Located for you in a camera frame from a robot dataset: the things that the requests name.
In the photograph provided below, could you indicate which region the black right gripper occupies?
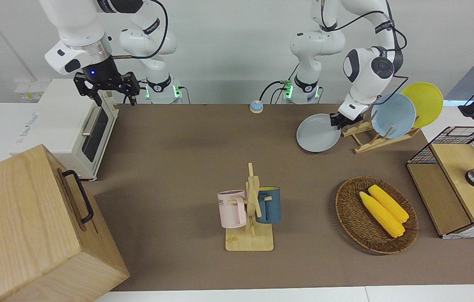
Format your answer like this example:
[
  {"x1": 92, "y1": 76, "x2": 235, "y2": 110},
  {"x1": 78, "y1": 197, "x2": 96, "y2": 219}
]
[{"x1": 73, "y1": 56, "x2": 141, "y2": 108}]

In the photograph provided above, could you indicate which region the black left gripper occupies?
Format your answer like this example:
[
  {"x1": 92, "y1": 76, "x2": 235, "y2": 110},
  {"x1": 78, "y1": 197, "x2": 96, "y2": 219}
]
[{"x1": 330, "y1": 110, "x2": 364, "y2": 129}]

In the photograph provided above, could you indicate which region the gray plate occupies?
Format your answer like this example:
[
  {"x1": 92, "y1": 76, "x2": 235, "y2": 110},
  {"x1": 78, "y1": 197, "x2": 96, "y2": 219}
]
[{"x1": 296, "y1": 113, "x2": 342, "y2": 153}]

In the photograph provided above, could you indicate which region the wooden plate rack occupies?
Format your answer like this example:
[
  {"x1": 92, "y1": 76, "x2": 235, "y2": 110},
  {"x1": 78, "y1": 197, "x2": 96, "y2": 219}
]
[{"x1": 342, "y1": 113, "x2": 422, "y2": 154}]

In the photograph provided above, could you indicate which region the light blue plate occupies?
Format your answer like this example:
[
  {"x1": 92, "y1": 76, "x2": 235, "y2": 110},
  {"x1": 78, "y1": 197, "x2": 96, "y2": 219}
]
[{"x1": 371, "y1": 93, "x2": 416, "y2": 139}]

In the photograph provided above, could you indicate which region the yellow plate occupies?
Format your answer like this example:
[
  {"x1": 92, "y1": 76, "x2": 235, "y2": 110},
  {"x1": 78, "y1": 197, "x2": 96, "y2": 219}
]
[{"x1": 401, "y1": 82, "x2": 444, "y2": 129}]

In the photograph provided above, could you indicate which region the white toaster oven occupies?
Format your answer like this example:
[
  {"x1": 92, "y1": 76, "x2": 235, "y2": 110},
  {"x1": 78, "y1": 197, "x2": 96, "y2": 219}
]
[{"x1": 10, "y1": 78, "x2": 119, "y2": 181}]

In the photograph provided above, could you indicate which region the brown table mat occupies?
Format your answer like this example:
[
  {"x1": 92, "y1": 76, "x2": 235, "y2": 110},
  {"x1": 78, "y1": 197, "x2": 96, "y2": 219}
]
[{"x1": 81, "y1": 104, "x2": 474, "y2": 292}]

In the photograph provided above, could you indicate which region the yellow corn cob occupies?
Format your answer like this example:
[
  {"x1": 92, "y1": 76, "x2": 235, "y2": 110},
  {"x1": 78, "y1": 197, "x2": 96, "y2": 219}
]
[
  {"x1": 368, "y1": 185, "x2": 409, "y2": 223},
  {"x1": 359, "y1": 191, "x2": 406, "y2": 238}
]

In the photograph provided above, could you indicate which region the brown wicker basket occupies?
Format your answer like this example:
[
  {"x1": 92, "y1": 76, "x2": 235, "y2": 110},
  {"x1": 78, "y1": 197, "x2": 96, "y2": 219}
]
[{"x1": 335, "y1": 176, "x2": 419, "y2": 255}]

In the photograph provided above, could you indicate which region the dark blue mug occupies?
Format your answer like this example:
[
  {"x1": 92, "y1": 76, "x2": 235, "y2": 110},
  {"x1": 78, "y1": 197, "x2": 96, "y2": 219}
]
[{"x1": 256, "y1": 187, "x2": 282, "y2": 224}]

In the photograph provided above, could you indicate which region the pink mug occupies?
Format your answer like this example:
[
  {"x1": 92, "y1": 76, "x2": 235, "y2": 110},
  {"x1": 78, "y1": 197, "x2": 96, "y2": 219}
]
[{"x1": 217, "y1": 190, "x2": 248, "y2": 229}]

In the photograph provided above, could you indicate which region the wooden mug tree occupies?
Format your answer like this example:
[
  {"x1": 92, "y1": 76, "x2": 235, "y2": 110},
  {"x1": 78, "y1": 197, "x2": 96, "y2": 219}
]
[{"x1": 225, "y1": 163, "x2": 274, "y2": 252}]

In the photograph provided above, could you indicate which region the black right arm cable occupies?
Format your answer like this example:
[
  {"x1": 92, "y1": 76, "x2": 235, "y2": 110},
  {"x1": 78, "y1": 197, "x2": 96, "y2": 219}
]
[{"x1": 111, "y1": 0, "x2": 169, "y2": 60}]

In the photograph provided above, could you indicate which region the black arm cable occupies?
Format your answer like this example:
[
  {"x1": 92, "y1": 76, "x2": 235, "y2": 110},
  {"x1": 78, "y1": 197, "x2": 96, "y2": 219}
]
[
  {"x1": 320, "y1": 0, "x2": 409, "y2": 106},
  {"x1": 111, "y1": 0, "x2": 169, "y2": 60}
]

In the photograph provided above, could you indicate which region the black left base cable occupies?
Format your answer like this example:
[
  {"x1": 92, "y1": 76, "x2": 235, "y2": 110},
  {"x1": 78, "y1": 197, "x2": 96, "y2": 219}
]
[{"x1": 260, "y1": 81, "x2": 294, "y2": 104}]

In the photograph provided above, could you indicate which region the white wall power outlet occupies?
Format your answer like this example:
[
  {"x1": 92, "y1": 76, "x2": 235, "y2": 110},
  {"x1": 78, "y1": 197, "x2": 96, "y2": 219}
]
[{"x1": 15, "y1": 82, "x2": 50, "y2": 101}]

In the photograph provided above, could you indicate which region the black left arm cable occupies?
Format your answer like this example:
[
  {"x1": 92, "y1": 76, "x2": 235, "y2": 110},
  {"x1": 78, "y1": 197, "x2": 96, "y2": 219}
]
[{"x1": 320, "y1": 0, "x2": 409, "y2": 106}]

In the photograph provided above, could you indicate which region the wire grid shelf with boards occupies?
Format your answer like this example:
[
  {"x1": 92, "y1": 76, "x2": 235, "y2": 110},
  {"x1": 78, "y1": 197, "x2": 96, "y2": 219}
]
[{"x1": 406, "y1": 126, "x2": 474, "y2": 240}]

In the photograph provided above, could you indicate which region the wooden box with black handle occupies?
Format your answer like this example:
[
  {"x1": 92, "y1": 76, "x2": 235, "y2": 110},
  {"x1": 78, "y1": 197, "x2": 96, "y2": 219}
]
[{"x1": 0, "y1": 144, "x2": 130, "y2": 302}]

